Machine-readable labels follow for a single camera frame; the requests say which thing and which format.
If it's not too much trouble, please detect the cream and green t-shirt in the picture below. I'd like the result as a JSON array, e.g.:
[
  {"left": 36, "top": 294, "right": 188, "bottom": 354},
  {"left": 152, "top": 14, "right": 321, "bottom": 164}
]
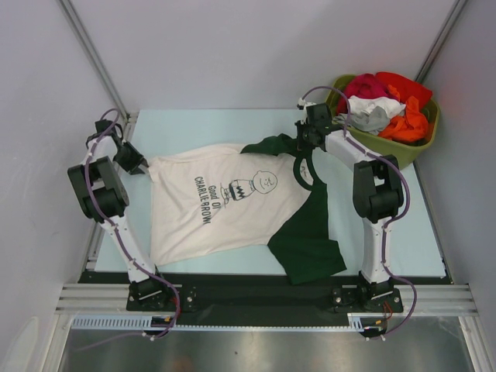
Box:
[{"left": 149, "top": 134, "right": 346, "bottom": 284}]

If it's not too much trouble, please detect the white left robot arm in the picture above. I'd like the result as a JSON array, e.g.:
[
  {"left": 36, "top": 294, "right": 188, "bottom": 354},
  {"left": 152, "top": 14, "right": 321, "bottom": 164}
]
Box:
[{"left": 67, "top": 117, "right": 180, "bottom": 312}]

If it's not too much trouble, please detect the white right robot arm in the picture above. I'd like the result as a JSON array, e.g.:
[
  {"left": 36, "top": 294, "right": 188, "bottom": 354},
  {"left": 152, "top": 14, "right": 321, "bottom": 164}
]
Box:
[{"left": 295, "top": 99, "right": 410, "bottom": 312}]

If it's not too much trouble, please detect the white shirt in bin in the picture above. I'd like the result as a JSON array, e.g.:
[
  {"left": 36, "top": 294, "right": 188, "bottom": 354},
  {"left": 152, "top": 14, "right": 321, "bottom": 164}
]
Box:
[{"left": 348, "top": 95, "right": 405, "bottom": 119}]

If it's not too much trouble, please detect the grey shirt in bin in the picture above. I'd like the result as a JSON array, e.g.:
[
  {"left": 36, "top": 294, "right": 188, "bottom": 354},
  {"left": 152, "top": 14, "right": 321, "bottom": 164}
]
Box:
[{"left": 332, "top": 107, "right": 391, "bottom": 136}]

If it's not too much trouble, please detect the crimson shirt in bin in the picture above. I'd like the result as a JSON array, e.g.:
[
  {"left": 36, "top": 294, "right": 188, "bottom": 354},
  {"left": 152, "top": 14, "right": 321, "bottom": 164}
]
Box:
[{"left": 343, "top": 74, "right": 391, "bottom": 101}]

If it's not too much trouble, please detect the green plastic bin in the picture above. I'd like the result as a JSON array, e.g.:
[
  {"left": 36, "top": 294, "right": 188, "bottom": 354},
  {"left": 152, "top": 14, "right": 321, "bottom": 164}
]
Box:
[{"left": 333, "top": 74, "right": 440, "bottom": 169}]

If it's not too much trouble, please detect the orange shirt in bin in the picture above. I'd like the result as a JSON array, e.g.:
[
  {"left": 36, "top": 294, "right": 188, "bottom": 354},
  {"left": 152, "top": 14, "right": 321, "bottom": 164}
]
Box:
[{"left": 378, "top": 96, "right": 429, "bottom": 144}]

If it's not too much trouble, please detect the red shirt in bin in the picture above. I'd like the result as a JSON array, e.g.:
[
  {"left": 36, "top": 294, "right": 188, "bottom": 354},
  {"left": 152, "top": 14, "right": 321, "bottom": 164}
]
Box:
[{"left": 375, "top": 71, "right": 432, "bottom": 109}]

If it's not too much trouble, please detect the white slotted cable duct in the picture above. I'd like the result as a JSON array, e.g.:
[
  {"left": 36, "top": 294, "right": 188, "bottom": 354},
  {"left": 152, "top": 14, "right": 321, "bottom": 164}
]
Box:
[{"left": 71, "top": 312, "right": 412, "bottom": 332}]

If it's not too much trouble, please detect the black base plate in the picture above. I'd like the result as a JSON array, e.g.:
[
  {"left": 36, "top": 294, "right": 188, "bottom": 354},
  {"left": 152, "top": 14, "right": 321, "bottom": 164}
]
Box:
[{"left": 78, "top": 271, "right": 450, "bottom": 319}]

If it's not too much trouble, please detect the left aluminium frame post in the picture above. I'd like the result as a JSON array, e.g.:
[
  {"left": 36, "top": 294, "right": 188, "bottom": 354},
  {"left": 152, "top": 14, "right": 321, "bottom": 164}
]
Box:
[{"left": 55, "top": 0, "right": 129, "bottom": 119}]

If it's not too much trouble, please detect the aluminium frame post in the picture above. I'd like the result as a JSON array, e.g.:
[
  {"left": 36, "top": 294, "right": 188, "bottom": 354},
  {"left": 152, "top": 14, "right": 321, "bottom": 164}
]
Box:
[
  {"left": 55, "top": 0, "right": 129, "bottom": 119},
  {"left": 415, "top": 0, "right": 470, "bottom": 84}
]

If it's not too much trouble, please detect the right aluminium frame post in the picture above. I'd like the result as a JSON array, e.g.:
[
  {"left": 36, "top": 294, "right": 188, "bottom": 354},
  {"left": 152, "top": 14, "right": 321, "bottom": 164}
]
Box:
[{"left": 415, "top": 0, "right": 470, "bottom": 84}]

